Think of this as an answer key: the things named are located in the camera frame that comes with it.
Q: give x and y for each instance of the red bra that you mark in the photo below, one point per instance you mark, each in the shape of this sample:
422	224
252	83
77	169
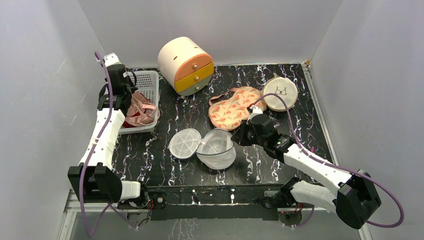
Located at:
129	124

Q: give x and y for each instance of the white mesh laundry bag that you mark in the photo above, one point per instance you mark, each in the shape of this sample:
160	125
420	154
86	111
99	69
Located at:
216	149

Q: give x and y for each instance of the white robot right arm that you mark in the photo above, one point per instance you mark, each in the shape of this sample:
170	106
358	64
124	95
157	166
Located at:
352	197

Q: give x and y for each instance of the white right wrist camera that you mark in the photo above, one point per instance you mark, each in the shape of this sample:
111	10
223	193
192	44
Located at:
255	111

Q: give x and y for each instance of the white plastic basket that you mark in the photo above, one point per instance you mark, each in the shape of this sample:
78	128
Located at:
146	83

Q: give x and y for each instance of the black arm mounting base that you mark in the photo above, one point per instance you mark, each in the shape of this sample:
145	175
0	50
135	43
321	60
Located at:
249	201

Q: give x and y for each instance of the pink bra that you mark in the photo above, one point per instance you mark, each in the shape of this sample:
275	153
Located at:
141	111

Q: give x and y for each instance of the cream round drawer cabinet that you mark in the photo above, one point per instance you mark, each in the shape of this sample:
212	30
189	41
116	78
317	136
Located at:
185	66

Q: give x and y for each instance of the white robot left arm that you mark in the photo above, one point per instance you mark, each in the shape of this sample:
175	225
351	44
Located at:
93	180

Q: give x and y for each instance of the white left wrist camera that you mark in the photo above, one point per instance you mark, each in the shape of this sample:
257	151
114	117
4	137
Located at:
111	59

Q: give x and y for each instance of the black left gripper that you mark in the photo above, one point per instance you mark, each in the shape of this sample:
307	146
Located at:
132	88

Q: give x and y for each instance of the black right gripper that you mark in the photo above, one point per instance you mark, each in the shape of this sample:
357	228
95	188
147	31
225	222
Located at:
243	136

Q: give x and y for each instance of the floral peach bra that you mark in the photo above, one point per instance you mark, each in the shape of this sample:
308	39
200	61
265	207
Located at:
226	111

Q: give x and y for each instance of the round beige mesh pouch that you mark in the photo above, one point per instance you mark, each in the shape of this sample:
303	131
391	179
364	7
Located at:
284	88

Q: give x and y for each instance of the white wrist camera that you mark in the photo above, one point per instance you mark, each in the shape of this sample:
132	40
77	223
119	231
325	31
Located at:
255	111
111	59

